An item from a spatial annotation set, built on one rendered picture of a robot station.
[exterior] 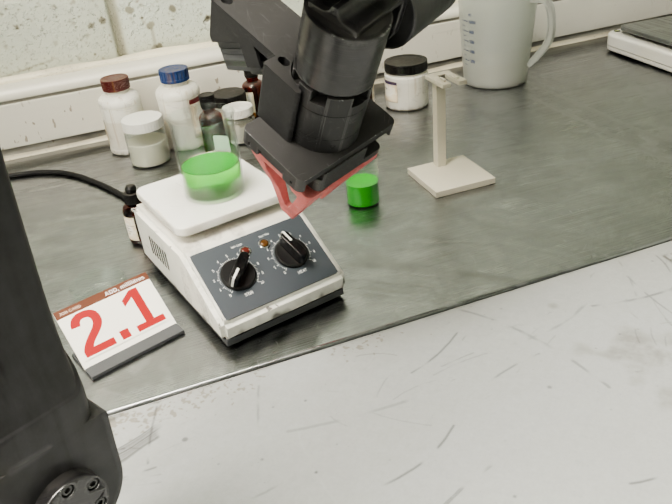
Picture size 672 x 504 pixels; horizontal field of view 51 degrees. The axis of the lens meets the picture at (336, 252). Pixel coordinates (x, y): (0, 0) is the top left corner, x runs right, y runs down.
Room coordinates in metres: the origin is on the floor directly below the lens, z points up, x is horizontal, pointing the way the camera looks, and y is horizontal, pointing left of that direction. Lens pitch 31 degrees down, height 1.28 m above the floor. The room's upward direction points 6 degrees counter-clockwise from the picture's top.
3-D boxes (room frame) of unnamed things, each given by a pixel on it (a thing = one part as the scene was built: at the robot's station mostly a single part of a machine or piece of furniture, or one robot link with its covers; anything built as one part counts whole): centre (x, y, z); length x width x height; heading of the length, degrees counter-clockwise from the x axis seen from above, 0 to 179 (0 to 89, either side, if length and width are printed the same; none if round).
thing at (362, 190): (0.75, -0.04, 0.93); 0.04 x 0.04 x 0.06
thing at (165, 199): (0.63, 0.12, 0.98); 0.12 x 0.12 x 0.01; 31
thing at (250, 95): (1.08, 0.10, 0.94); 0.04 x 0.04 x 0.09
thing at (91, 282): (0.59, 0.24, 0.91); 0.06 x 0.06 x 0.02
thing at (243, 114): (0.99, 0.12, 0.93); 0.05 x 0.05 x 0.05
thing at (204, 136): (0.62, 0.11, 1.03); 0.07 x 0.06 x 0.08; 21
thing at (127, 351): (0.51, 0.20, 0.92); 0.09 x 0.06 x 0.04; 127
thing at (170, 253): (0.61, 0.10, 0.94); 0.22 x 0.13 x 0.08; 31
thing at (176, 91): (0.99, 0.20, 0.96); 0.06 x 0.06 x 0.11
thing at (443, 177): (0.78, -0.15, 0.96); 0.08 x 0.08 x 0.13; 17
